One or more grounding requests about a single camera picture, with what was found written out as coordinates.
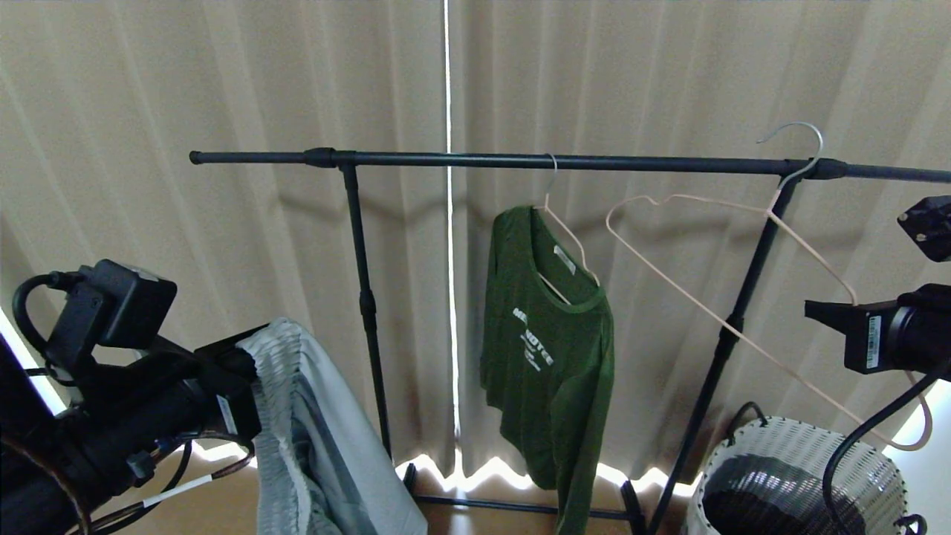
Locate beige curtain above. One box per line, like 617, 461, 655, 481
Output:
0, 0, 951, 491

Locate black clothes rack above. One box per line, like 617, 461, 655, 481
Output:
189, 147, 951, 535

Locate black cable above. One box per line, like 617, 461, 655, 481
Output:
13, 271, 195, 535
822, 357, 951, 535

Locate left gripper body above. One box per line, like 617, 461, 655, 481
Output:
74, 325, 264, 485

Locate green shirt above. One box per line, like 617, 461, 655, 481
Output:
479, 206, 616, 535

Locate white laundry basket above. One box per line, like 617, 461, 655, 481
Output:
684, 401, 929, 535

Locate pale grey shorts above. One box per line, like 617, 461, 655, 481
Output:
236, 318, 430, 535

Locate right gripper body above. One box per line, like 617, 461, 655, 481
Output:
843, 285, 951, 375

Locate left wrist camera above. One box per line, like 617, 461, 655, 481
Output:
45, 259, 178, 372

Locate pink clothes hanger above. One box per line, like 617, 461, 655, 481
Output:
606, 121, 934, 453
533, 154, 601, 305

